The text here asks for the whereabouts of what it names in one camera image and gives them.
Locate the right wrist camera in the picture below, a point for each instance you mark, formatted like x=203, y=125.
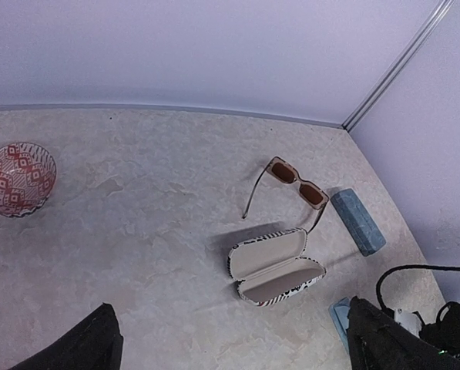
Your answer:
x=410, y=321

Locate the red white patterned bowl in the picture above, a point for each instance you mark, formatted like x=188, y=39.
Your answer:
x=27, y=176

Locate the right aluminium corner post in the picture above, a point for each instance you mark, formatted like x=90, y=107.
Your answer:
x=398, y=65

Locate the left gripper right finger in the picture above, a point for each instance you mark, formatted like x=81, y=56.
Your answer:
x=376, y=341

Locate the blue-grey hard glasses case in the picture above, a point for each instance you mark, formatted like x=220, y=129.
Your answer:
x=358, y=221

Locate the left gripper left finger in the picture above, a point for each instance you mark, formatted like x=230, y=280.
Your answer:
x=94, y=343

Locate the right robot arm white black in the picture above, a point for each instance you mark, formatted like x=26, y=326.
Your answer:
x=444, y=334

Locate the blue cleaning cloth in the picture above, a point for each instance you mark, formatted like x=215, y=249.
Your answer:
x=339, y=315

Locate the newspaper print glasses case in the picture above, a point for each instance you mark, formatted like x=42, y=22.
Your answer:
x=273, y=267

